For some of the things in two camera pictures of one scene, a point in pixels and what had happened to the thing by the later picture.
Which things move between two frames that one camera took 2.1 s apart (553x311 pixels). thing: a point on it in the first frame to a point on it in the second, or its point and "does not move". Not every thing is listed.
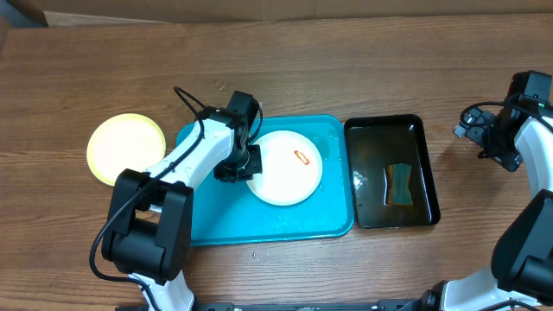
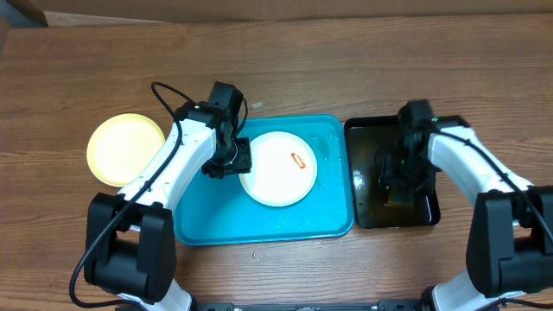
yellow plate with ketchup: (123, 142) does not move
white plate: (291, 168) does not move
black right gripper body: (486, 133) to (416, 174)
